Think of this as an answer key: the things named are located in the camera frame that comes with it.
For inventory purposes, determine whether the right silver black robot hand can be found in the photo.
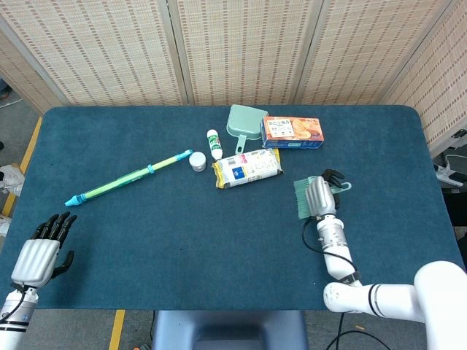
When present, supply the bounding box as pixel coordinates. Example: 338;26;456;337
304;168;346;219

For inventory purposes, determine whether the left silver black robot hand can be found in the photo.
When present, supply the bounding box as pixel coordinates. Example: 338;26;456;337
9;211;78;289

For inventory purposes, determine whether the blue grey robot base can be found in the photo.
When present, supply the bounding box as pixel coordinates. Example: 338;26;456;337
151;309;310;350

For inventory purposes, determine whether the white bottle green label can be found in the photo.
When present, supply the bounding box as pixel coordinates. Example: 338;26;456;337
206;129;224;160

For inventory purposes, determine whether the orange biscuit box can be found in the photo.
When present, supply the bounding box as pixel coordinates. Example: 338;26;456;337
260;115;325;150

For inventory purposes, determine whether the yellow white snack bag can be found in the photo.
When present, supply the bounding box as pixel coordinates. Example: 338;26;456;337
212;147;285;190

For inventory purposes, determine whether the white plastic bag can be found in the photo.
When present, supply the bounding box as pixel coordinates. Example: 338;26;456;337
0;163;25;196

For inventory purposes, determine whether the mint green dustpan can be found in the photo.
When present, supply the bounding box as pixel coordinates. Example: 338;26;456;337
225;104;270;156

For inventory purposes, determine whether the blue felt table cover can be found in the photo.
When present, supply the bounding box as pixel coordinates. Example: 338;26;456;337
0;104;457;313

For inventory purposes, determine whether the long green blue tube toy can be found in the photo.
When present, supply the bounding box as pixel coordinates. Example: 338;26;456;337
64;148;193;208

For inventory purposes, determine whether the white power strip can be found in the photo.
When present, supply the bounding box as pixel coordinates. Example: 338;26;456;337
433;155;467;187

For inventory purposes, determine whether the small white jar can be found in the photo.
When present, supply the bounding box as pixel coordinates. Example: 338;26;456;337
188;152;207;173

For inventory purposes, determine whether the black equipment box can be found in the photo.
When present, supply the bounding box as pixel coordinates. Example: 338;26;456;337
441;185;467;229

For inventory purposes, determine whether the woven bamboo screen panel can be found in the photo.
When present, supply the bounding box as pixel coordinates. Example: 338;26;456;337
291;0;461;106
168;0;324;106
0;0;189;107
0;31;55;114
381;0;467;158

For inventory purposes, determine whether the black floor cable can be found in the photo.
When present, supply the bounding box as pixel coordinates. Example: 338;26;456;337
328;313;393;350

